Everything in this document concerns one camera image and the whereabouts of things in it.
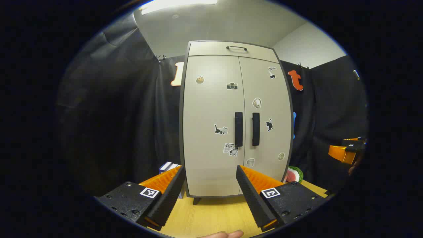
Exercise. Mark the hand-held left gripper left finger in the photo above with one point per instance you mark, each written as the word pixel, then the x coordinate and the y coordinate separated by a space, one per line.
pixel 170 198

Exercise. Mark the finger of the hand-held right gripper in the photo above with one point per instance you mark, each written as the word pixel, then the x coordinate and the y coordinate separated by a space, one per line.
pixel 340 153
pixel 353 142

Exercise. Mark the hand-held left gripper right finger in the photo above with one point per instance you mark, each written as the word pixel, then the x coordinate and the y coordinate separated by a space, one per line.
pixel 252 201

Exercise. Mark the white shoe cabinet door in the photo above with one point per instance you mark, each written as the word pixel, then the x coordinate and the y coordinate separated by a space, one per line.
pixel 274 99
pixel 205 109

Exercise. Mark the white double-door shoe cabinet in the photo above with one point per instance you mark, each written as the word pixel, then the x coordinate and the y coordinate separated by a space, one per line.
pixel 211 49

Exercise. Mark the blue and white box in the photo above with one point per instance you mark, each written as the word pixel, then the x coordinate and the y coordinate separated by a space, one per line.
pixel 166 166

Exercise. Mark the watermelon slice toy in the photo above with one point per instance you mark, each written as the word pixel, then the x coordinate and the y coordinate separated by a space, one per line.
pixel 294 175

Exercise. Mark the black backdrop cloth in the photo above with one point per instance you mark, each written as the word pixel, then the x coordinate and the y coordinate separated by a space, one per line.
pixel 115 115

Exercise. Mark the ceiling light panel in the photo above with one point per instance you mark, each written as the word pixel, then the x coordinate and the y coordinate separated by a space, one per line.
pixel 178 5

